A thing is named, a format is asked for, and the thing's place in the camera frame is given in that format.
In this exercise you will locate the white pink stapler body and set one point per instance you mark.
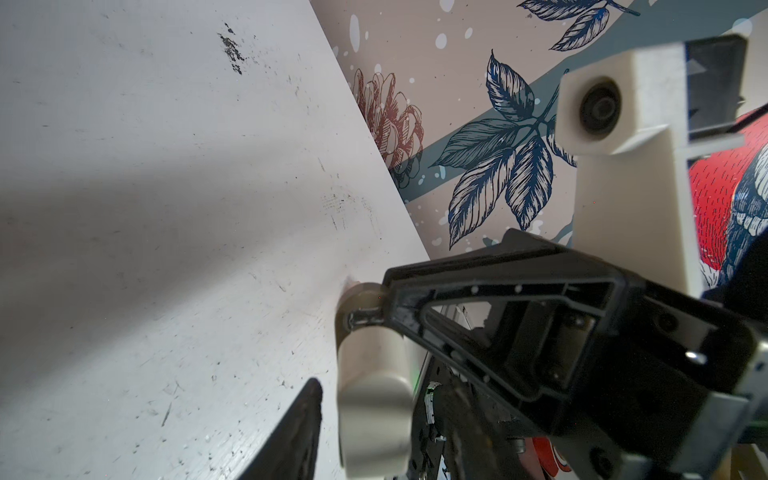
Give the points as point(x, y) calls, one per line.
point(374, 390)

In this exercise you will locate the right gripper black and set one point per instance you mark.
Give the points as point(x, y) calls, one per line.
point(629, 380)

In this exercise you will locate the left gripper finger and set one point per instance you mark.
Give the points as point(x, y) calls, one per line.
point(290, 452)

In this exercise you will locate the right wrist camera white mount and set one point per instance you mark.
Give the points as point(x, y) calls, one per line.
point(633, 122)

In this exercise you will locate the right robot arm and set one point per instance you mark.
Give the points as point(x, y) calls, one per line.
point(473, 423)

